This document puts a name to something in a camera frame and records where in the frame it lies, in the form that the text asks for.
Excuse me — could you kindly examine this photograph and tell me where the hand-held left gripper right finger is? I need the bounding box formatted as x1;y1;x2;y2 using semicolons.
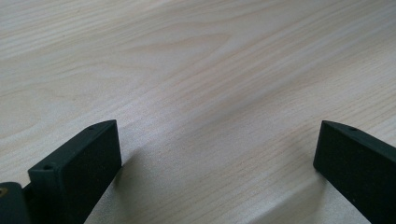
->
312;119;396;224

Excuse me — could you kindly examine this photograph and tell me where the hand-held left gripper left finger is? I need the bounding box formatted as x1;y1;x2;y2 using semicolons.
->
27;119;122;224

